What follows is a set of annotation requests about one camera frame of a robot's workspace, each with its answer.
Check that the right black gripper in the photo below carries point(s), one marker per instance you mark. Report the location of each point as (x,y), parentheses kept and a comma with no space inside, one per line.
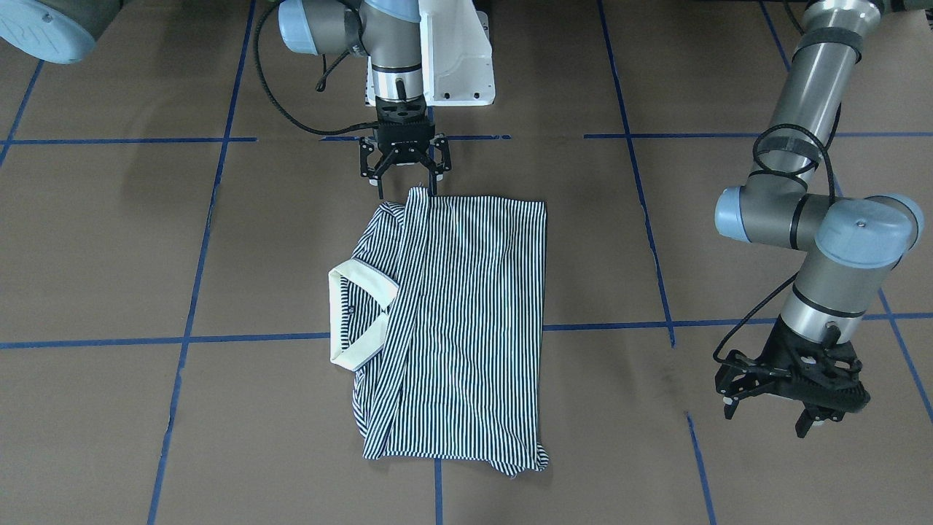
(403,137)

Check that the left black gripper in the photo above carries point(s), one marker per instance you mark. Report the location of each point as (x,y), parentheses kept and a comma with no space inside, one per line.
(745,381)

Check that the navy white striped polo shirt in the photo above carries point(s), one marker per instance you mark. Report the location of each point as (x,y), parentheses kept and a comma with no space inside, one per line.
(438,313)

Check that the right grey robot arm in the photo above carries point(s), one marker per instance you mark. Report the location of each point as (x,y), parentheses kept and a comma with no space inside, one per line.
(387,33)

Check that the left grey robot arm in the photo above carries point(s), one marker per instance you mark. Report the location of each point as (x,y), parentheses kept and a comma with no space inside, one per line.
(790,200)

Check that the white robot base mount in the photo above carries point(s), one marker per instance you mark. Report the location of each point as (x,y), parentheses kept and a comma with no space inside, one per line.
(457,56)

